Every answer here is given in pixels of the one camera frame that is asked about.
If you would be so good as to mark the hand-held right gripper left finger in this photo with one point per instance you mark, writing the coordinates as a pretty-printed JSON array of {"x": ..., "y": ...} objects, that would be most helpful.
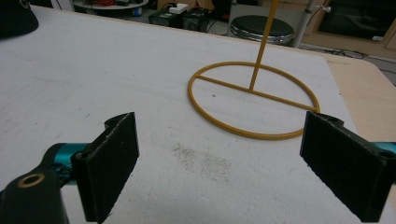
[{"x": 107, "y": 168}]

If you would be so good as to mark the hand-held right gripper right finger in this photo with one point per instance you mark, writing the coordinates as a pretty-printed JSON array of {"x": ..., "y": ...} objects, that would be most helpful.
[{"x": 345, "y": 165}]

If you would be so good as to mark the dark monitor screen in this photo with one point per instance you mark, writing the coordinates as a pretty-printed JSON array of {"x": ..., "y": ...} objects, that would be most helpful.
[{"x": 358, "y": 18}]

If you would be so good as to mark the grey metal pole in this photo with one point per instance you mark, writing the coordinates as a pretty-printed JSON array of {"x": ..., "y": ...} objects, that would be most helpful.
[{"x": 303, "y": 23}]

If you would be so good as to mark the black equipment box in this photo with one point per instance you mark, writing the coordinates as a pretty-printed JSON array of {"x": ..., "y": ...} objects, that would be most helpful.
[
  {"x": 196, "y": 19},
  {"x": 163, "y": 18}
]

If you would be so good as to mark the black round stool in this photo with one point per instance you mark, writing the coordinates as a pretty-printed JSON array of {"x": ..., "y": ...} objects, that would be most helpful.
[{"x": 261, "y": 28}]

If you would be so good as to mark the round white table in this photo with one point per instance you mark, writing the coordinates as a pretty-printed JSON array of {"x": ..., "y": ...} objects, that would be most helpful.
[{"x": 109, "y": 5}]

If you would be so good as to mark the white power strip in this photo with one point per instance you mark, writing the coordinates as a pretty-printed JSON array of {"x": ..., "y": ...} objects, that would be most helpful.
[{"x": 178, "y": 8}]

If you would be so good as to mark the dark rounded object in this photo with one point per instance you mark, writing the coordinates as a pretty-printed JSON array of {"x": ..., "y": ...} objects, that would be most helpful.
[{"x": 15, "y": 17}]

